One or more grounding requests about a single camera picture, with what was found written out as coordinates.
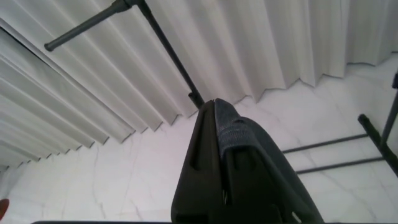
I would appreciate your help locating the white curtain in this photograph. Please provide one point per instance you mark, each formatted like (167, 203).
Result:
(248, 46)
(31, 118)

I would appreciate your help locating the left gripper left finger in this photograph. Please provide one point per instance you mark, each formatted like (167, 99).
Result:
(199, 174)

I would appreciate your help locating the dark grey long-sleeved shirt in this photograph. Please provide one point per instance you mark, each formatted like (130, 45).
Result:
(230, 130)

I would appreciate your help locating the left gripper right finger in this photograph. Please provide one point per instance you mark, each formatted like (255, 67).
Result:
(248, 193)

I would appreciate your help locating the red round stand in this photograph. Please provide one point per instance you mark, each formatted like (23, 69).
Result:
(3, 208)

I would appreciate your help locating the black clothes rack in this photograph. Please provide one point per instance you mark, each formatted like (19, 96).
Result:
(168, 49)

